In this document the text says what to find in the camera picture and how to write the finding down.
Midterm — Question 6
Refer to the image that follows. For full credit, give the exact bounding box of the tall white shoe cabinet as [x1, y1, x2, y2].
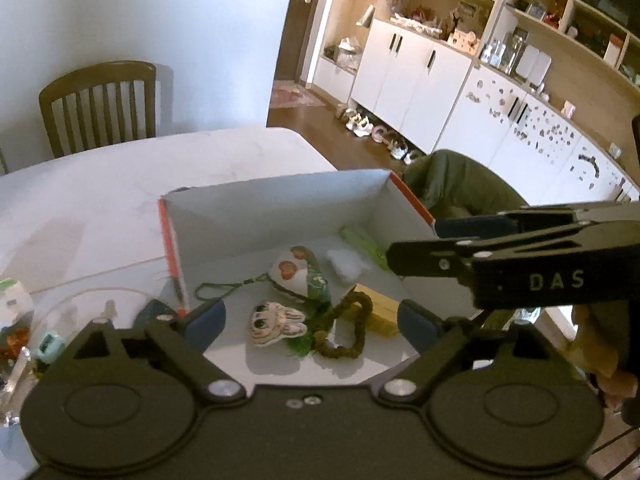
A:
[309, 0, 516, 155]

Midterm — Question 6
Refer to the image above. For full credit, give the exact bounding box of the white charm with orange spots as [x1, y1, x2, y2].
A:
[270, 246, 315, 302]

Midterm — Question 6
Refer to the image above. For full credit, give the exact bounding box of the white container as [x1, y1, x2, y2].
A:
[515, 45, 554, 87]

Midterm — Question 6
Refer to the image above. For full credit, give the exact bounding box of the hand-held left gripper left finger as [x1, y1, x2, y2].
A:
[47, 297, 247, 403]

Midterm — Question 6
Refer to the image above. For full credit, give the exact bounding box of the green packet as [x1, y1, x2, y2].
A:
[339, 225, 390, 267]

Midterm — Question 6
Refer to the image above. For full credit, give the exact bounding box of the person's right hand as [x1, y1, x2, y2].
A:
[596, 366, 635, 407]

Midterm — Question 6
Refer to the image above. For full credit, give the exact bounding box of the white plastic bag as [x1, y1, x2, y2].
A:
[334, 37, 364, 69]

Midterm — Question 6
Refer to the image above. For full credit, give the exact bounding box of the brown door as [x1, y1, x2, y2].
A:
[272, 0, 322, 87]

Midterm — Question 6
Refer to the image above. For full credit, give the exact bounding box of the small teal toy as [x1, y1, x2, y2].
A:
[37, 332, 67, 364]

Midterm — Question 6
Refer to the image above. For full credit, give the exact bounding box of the group of clear bottles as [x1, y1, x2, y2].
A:
[481, 29, 531, 77]

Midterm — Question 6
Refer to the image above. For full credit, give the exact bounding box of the red patterned rug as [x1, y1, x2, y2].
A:
[270, 82, 327, 110]

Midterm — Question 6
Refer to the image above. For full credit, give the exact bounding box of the green lanyard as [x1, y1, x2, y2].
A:
[194, 274, 273, 302]

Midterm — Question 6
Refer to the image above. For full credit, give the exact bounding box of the rabbit face plush charm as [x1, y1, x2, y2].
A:
[249, 300, 309, 347]

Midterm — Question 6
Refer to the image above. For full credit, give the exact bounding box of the white cardboard box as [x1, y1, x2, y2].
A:
[158, 169, 437, 387]

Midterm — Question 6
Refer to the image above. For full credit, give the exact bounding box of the wooden slat-back chair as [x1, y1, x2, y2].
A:
[38, 60, 158, 159]

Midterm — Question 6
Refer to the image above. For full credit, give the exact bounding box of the row of shoes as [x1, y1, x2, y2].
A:
[334, 104, 427, 167]

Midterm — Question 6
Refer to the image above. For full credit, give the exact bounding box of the olive bead bracelet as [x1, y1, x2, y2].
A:
[314, 290, 375, 362]

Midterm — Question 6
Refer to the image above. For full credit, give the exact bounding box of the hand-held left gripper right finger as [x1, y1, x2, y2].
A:
[380, 299, 577, 403]

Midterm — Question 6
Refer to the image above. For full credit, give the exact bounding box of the green jacket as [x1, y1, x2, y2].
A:
[402, 149, 532, 222]

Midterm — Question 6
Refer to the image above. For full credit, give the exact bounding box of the wooden wall shelving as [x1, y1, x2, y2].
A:
[500, 0, 640, 88]

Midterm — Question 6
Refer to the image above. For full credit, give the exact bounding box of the pile of small ornaments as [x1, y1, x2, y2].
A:
[389, 2, 482, 54]

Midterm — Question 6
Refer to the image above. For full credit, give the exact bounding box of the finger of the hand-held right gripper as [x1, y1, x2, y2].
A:
[387, 224, 640, 282]
[434, 202, 640, 242]

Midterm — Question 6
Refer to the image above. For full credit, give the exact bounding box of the yellow box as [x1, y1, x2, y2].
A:
[350, 283, 402, 337]

